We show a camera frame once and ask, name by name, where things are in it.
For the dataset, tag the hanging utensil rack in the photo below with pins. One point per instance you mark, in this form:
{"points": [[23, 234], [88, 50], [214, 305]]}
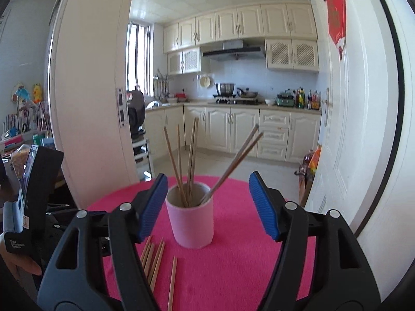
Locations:
{"points": [[162, 84]]}

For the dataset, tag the orange oil bottle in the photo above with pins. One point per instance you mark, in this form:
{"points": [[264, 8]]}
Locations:
{"points": [[313, 163]]}

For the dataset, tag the black chair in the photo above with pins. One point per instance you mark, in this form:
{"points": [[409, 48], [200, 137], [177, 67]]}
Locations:
{"points": [[136, 110]]}

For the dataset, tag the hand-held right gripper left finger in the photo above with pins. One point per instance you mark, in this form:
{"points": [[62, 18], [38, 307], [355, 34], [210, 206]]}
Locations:
{"points": [[152, 210]]}

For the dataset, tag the green kitchen appliance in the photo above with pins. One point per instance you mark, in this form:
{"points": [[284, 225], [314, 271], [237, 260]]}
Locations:
{"points": [[285, 99]]}

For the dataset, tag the red door hanging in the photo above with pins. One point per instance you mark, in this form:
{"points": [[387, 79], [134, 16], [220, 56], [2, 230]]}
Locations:
{"points": [[336, 13]]}

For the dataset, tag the red container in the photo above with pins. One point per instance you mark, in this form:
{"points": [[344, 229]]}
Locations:
{"points": [[182, 95]]}

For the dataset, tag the white bowl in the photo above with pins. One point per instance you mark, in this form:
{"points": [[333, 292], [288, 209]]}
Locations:
{"points": [[270, 102]]}

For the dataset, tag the wide cream lattice cabinet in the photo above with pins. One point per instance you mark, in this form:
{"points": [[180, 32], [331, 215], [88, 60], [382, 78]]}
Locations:
{"points": [[291, 55]]}

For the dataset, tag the bunch of wooden chopsticks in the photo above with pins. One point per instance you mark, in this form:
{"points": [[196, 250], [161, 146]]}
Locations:
{"points": [[172, 281]]}

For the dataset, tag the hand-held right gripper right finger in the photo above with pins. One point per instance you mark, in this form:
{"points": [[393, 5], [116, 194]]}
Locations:
{"points": [[264, 207]]}

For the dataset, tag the black range hood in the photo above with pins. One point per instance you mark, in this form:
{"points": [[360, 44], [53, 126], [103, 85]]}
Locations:
{"points": [[233, 53]]}

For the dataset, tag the green bottle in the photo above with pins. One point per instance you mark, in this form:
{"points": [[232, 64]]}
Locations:
{"points": [[301, 98]]}

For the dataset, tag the black wok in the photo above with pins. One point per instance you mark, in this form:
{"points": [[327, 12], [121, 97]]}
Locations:
{"points": [[248, 94]]}

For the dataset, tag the white door with latch plates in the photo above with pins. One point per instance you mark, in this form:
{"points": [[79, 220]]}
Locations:
{"points": [[90, 87]]}

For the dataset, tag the teal container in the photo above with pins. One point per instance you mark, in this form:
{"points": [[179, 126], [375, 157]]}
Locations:
{"points": [[38, 140]]}

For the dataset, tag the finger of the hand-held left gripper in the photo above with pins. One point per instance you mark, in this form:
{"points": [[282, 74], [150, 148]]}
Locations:
{"points": [[58, 220]]}

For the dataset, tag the stacked white dishes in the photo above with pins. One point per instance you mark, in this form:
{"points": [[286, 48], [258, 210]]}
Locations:
{"points": [[170, 99]]}

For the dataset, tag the clear bag of snacks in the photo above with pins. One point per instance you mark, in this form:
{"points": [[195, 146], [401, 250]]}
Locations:
{"points": [[19, 157]]}

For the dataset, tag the pink tablecloth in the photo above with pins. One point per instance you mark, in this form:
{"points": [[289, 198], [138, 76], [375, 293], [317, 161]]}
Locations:
{"points": [[227, 265]]}

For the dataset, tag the cream lower kitchen cabinets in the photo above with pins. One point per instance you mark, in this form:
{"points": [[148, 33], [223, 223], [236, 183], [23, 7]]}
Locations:
{"points": [[220, 126]]}

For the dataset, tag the row of books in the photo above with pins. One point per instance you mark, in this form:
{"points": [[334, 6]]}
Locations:
{"points": [[22, 120]]}

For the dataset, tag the small cream lattice cabinet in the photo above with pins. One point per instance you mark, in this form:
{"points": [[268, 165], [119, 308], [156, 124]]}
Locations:
{"points": [[184, 61]]}

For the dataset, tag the steel cooking pot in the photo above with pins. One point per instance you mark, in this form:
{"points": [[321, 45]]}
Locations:
{"points": [[226, 89]]}

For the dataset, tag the white metal step stool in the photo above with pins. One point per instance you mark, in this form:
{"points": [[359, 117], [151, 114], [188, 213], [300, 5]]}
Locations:
{"points": [[142, 158]]}

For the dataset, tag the kitchen window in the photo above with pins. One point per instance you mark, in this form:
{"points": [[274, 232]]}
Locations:
{"points": [[137, 58]]}

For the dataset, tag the white door frame moulding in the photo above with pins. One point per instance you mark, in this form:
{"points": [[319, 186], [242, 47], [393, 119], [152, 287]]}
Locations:
{"points": [[410, 120]]}

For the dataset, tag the person's left hand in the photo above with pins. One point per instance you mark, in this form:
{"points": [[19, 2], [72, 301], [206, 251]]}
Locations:
{"points": [[22, 264]]}

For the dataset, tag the pink cup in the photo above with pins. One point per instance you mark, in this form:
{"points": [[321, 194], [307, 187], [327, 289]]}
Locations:
{"points": [[191, 226]]}

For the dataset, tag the yellow duck toy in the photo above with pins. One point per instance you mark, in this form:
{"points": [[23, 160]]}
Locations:
{"points": [[37, 93]]}

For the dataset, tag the yellow round wall plate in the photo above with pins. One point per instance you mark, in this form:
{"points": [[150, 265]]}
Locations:
{"points": [[205, 81]]}

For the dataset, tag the dark sauce bottle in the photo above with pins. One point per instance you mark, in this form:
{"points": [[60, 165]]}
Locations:
{"points": [[309, 101]]}

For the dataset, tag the blue plush toy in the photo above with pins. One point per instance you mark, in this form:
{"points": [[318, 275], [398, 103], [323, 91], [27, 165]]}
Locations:
{"points": [[21, 94]]}

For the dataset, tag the gas stove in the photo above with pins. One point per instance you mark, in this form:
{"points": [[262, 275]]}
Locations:
{"points": [[233, 101]]}

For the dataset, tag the red label sauce bottle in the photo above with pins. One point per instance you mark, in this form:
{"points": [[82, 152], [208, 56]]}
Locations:
{"points": [[316, 102]]}

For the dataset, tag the cream upper wall cabinets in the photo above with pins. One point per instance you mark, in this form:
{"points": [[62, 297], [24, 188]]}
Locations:
{"points": [[249, 22]]}

